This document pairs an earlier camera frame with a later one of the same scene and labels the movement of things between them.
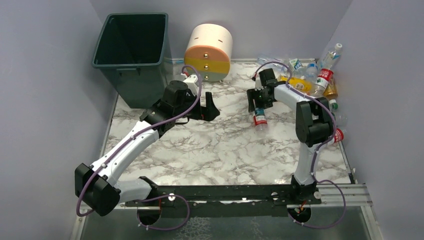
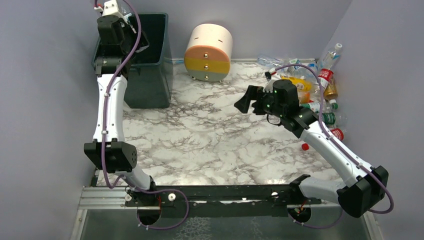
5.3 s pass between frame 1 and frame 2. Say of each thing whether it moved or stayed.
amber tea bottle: stayed
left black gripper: moved
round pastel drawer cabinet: stayed
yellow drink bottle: stayed
